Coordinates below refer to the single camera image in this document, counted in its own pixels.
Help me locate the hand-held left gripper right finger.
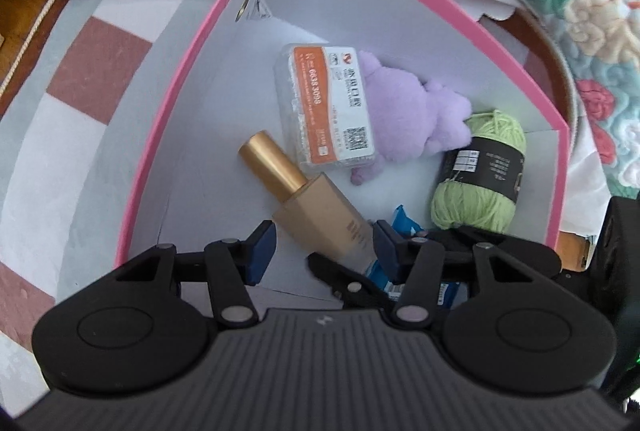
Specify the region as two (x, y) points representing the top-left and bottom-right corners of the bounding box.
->
(372, 218), (538, 330)

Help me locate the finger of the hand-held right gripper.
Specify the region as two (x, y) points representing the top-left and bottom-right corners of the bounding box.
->
(307, 252), (401, 310)

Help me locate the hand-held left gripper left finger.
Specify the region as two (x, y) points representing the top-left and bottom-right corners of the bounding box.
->
(115, 220), (278, 332)

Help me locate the blue packet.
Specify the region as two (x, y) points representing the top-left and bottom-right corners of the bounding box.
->
(367, 205), (471, 310)

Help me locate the gold foundation bottle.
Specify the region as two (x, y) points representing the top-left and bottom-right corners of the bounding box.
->
(237, 130), (382, 278)

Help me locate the pink cardboard box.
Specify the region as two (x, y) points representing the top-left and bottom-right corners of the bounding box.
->
(114, 0), (572, 303)

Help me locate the purple plush toy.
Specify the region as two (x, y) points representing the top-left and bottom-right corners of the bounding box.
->
(349, 51), (474, 186)

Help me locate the clear box with orange label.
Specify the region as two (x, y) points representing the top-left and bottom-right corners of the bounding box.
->
(272, 43), (379, 176)

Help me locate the green yarn ball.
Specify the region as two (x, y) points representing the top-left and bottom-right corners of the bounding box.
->
(430, 109), (529, 235)

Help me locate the checkered round rug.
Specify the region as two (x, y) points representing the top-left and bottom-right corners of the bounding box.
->
(0, 0), (587, 412)

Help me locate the floral quilt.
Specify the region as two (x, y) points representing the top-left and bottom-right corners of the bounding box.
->
(395, 0), (640, 202)

